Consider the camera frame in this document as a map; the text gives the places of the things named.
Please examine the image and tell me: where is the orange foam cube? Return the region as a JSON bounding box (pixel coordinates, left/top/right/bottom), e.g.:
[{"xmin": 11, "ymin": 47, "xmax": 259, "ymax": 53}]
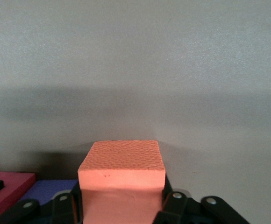
[{"xmin": 78, "ymin": 140, "xmax": 167, "ymax": 224}]

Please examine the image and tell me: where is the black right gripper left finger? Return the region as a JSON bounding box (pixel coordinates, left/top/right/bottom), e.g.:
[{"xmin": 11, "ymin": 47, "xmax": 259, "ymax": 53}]
[{"xmin": 0, "ymin": 186, "xmax": 84, "ymax": 224}]

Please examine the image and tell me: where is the red foam cube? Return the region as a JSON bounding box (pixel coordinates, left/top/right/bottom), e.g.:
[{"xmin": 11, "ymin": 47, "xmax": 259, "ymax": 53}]
[{"xmin": 0, "ymin": 170, "xmax": 37, "ymax": 224}]

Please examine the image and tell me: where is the purple foam cube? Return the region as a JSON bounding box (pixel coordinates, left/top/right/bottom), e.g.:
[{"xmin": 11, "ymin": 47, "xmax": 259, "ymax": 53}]
[{"xmin": 18, "ymin": 179, "xmax": 80, "ymax": 206}]

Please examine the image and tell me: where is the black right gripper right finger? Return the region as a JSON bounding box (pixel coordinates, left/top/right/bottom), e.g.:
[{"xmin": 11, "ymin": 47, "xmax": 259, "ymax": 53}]
[{"xmin": 153, "ymin": 178, "xmax": 250, "ymax": 224}]

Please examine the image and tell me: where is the brown table cover sheet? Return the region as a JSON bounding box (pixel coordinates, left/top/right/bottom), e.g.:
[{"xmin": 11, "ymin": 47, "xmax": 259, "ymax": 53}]
[{"xmin": 0, "ymin": 0, "xmax": 271, "ymax": 224}]

